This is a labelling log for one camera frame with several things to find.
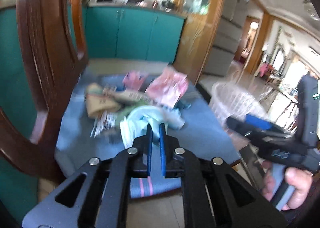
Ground person's right hand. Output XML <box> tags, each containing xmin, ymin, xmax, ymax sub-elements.
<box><xmin>262</xmin><ymin>161</ymin><xmax>313</xmax><ymax>211</ymax></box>

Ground light blue crumpled glove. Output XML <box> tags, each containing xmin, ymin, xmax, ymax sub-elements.
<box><xmin>120</xmin><ymin>106</ymin><xmax>169</xmax><ymax>148</ymax></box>

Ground large pink plastic bag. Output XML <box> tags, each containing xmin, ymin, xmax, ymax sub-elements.
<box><xmin>145</xmin><ymin>67</ymin><xmax>189</xmax><ymax>109</ymax></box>

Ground teal kitchen cabinets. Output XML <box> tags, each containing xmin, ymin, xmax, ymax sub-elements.
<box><xmin>0</xmin><ymin>3</ymin><xmax>187</xmax><ymax>218</ymax></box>

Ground white mesh trash basket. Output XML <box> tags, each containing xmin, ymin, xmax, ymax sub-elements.
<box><xmin>209</xmin><ymin>82</ymin><xmax>268</xmax><ymax>128</ymax></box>

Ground green crumpled wrapper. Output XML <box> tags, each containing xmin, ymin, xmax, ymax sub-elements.
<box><xmin>114</xmin><ymin>102</ymin><xmax>148</xmax><ymax>128</ymax></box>

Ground white printed carton box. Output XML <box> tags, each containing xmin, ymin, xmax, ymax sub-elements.
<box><xmin>103</xmin><ymin>88</ymin><xmax>153</xmax><ymax>104</ymax></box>

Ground wooden glass door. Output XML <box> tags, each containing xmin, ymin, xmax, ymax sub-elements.
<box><xmin>173</xmin><ymin>0</ymin><xmax>225</xmax><ymax>84</ymax></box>

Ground brown wooden chair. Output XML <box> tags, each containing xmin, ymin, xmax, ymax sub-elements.
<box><xmin>1</xmin><ymin>0</ymin><xmax>88</xmax><ymax>183</ymax></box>

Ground beige striped paper bag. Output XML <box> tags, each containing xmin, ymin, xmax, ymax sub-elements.
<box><xmin>85</xmin><ymin>83</ymin><xmax>121</xmax><ymax>119</ymax></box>

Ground pink plastic package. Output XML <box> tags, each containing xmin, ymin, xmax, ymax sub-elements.
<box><xmin>123</xmin><ymin>71</ymin><xmax>148</xmax><ymax>91</ymax></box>

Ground white crumpled tissue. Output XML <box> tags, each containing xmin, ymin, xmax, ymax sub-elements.
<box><xmin>163</xmin><ymin>108</ymin><xmax>185</xmax><ymax>130</ymax></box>

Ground grey refrigerator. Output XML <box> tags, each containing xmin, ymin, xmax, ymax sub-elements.
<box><xmin>203</xmin><ymin>0</ymin><xmax>250</xmax><ymax>76</ymax></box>

